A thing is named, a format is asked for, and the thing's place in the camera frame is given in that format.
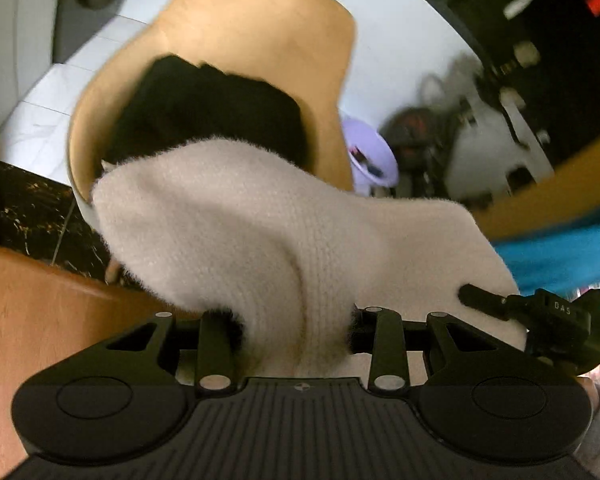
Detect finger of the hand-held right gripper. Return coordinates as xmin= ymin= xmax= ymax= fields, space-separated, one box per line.
xmin=458 ymin=283 xmax=524 ymax=321

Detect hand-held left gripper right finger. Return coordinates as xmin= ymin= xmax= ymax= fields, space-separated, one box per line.
xmin=350 ymin=305 xmax=519 ymax=395

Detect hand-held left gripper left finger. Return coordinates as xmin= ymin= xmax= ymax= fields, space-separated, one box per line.
xmin=105 ymin=310 xmax=244 ymax=395

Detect white fluffy sweater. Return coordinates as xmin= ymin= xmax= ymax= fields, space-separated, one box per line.
xmin=91 ymin=139 xmax=529 ymax=379

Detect blue cloth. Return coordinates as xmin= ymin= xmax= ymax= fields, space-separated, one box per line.
xmin=494 ymin=209 xmax=600 ymax=293

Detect purple plastic bucket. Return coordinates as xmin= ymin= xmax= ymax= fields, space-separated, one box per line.
xmin=339 ymin=114 xmax=400 ymax=197

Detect black marble panel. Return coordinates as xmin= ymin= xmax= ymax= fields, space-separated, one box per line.
xmin=0 ymin=156 xmax=118 ymax=283

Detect black garment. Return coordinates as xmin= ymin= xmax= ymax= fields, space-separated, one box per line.
xmin=101 ymin=55 xmax=317 ymax=177

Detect tan wooden chair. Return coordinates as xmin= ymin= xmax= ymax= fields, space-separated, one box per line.
xmin=67 ymin=0 xmax=357 ymax=221

